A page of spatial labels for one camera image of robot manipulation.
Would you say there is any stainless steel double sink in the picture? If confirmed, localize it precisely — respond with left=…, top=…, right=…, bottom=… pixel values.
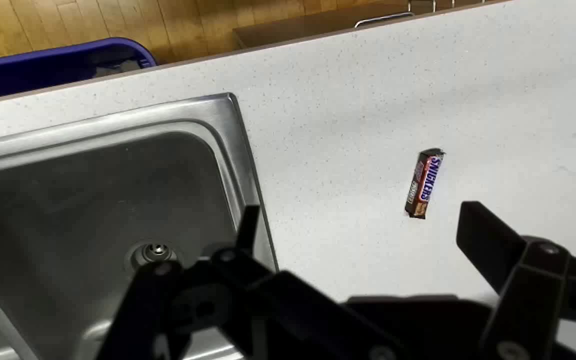
left=0, top=94, right=261, bottom=360

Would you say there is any brown snickers candy bar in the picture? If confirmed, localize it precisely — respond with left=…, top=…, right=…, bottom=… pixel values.
left=403, top=148, right=444, bottom=219

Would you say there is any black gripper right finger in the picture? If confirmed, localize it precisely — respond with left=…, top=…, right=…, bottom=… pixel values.
left=455, top=199, right=576, bottom=360

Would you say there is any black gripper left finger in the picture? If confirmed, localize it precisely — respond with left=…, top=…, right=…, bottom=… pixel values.
left=96, top=205, right=337, bottom=360

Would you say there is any blue plastic bin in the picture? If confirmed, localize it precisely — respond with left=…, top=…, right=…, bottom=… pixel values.
left=0, top=36, right=157, bottom=96

